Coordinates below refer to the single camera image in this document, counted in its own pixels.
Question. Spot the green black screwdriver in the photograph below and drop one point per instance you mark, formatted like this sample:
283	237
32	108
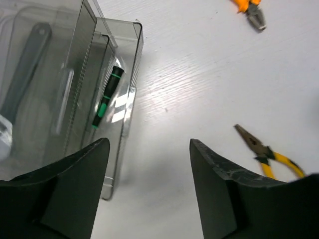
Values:
109	90

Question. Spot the black adjustable wrench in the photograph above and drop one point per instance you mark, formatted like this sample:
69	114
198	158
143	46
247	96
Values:
33	50

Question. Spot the orange handled combination pliers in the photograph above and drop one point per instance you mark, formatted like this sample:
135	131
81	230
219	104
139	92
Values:
253	13

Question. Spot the smoked plastic drawer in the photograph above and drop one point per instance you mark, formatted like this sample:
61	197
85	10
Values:
117	43

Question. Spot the yellow pliers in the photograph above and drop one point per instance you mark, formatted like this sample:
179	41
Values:
265	153

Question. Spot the clear plastic drawer cabinet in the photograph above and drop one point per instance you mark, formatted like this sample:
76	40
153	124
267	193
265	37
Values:
52	116

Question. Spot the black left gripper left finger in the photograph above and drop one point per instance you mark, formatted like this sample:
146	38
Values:
57	201

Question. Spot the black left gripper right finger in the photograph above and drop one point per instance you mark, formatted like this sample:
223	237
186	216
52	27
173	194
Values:
236	203

